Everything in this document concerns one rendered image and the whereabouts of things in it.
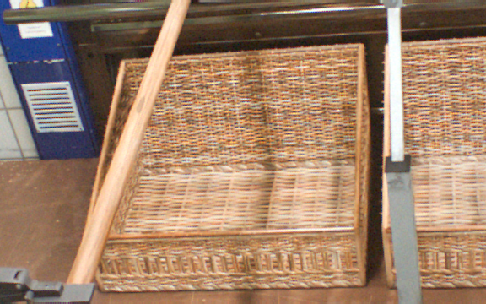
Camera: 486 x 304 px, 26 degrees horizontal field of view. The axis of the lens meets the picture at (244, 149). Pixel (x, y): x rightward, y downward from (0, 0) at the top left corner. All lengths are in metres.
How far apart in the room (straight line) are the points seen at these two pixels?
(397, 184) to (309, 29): 0.64
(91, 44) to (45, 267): 0.52
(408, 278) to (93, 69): 0.96
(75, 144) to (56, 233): 0.29
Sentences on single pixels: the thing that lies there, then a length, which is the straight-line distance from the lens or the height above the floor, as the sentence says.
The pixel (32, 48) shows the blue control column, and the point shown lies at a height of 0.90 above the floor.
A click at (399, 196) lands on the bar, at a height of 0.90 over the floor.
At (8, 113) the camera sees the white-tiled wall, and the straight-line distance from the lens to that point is 2.64.
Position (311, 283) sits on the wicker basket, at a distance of 2.10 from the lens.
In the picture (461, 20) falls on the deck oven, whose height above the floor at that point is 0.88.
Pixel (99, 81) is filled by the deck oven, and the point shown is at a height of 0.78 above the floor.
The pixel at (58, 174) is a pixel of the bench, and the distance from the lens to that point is 2.58.
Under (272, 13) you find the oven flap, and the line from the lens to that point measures 2.26.
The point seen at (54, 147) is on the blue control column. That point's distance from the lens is 2.62.
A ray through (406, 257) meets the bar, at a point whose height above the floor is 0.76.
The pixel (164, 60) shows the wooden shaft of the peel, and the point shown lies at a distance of 1.67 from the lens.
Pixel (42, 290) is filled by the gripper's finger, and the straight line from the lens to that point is 1.26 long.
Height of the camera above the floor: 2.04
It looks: 36 degrees down
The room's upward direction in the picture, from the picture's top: 11 degrees counter-clockwise
